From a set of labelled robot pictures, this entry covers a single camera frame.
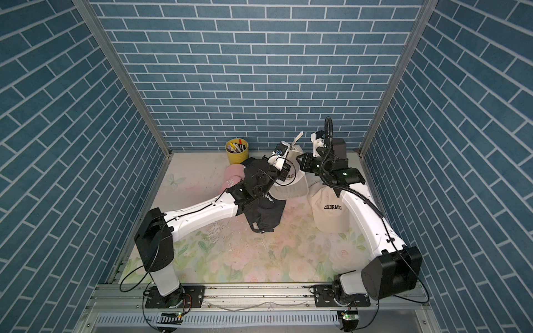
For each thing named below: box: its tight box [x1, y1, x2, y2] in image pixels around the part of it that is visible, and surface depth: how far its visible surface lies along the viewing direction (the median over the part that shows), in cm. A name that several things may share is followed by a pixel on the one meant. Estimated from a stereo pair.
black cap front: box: [243, 192, 287, 234], surface depth 93 cm
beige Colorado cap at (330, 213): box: [307, 185, 350, 233], surface depth 95 cm
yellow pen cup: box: [224, 138, 250, 165], surface depth 108 cm
